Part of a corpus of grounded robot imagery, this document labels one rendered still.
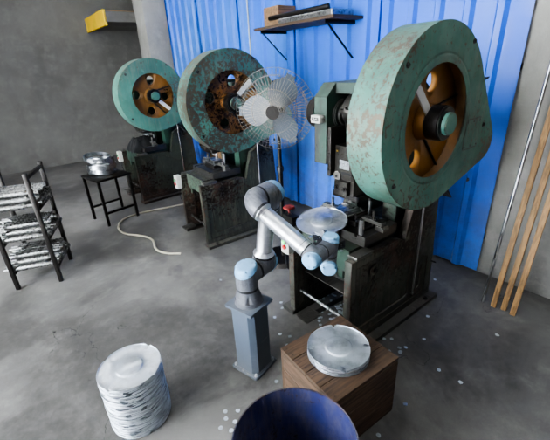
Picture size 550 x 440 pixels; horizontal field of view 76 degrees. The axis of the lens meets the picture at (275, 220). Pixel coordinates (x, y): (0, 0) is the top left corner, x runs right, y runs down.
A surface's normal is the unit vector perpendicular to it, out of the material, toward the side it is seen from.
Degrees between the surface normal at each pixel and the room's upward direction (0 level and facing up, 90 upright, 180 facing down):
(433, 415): 0
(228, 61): 90
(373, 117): 80
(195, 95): 90
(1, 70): 90
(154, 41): 90
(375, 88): 64
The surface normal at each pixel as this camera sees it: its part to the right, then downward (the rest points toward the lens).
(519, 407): -0.05, -0.91
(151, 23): 0.61, 0.29
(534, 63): -0.79, 0.29
